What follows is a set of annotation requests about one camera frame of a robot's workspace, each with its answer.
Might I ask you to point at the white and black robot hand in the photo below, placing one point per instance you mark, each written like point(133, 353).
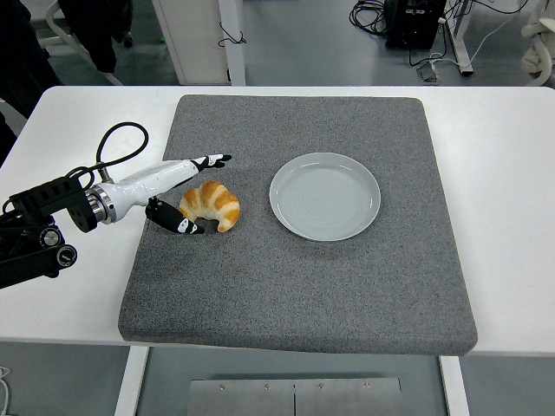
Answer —
point(147, 182)

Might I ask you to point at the golden croissant bread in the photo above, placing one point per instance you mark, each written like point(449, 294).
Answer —
point(214, 203)

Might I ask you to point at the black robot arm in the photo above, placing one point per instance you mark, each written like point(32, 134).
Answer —
point(39, 203)

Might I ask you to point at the light grey round plate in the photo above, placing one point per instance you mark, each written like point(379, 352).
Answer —
point(324, 197)

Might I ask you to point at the grey metal plate with screws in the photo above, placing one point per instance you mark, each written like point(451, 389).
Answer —
point(260, 398)

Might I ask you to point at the white cabinet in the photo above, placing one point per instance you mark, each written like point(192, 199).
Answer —
point(195, 43)

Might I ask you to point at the person's legs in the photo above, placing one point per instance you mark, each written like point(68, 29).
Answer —
point(99, 39)

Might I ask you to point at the grey felt mat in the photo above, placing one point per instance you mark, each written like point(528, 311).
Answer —
point(282, 294)

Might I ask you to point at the person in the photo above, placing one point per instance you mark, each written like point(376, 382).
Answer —
point(21, 56)

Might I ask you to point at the white table leg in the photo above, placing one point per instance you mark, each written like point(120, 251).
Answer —
point(455, 390)
point(130, 385)

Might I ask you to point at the grey floor socket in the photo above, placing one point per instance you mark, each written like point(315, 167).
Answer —
point(429, 71)

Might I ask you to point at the black computer box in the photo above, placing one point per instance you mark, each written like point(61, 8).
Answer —
point(412, 24)

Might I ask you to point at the white desk leg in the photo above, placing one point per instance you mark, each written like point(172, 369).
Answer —
point(461, 43)

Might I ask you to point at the white rounded robot part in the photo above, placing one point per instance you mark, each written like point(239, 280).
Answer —
point(531, 60)

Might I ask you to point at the white wheeled chair frame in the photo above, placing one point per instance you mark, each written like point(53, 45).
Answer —
point(51, 17)

